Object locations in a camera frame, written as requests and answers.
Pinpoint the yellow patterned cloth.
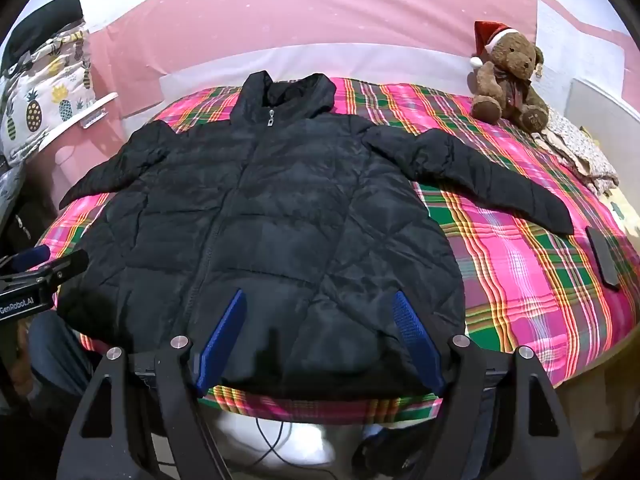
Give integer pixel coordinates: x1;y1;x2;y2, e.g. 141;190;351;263
597;185;640;251

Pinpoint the black shoe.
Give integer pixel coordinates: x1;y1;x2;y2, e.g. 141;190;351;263
352;425;436;480

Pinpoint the black puffer jacket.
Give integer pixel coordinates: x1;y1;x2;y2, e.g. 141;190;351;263
57;71;575;395

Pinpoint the black cable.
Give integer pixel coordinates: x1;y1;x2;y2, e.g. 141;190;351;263
250;417;301;467

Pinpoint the floral cloth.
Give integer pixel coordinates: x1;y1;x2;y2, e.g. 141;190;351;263
532;110;621;193

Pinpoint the pink green plaid blanket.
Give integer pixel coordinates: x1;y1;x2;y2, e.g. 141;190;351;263
30;77;640;423

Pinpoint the pineapple print pillow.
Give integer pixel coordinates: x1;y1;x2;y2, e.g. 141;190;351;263
0;27;96;166

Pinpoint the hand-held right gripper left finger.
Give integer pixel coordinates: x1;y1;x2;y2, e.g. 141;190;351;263
62;288;248;480

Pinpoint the black cushion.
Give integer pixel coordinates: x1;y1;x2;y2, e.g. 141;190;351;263
2;0;85;73

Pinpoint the person's leg in jeans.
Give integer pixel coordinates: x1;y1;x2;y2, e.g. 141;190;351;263
27;310;106;401

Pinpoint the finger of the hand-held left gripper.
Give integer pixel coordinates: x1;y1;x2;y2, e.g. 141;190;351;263
0;245;52;273
27;250;90;286

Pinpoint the white panel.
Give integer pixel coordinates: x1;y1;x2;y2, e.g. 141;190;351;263
567;77;640;133

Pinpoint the white plastic ledge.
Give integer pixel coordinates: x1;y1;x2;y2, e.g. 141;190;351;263
30;92;120;153

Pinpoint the black phone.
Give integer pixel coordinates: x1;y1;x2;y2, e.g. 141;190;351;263
585;226;622;289

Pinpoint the brown teddy bear santa hat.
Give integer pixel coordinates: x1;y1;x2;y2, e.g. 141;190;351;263
468;20;550;133

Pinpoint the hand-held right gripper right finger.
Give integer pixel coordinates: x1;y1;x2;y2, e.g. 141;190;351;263
392;290;583;480

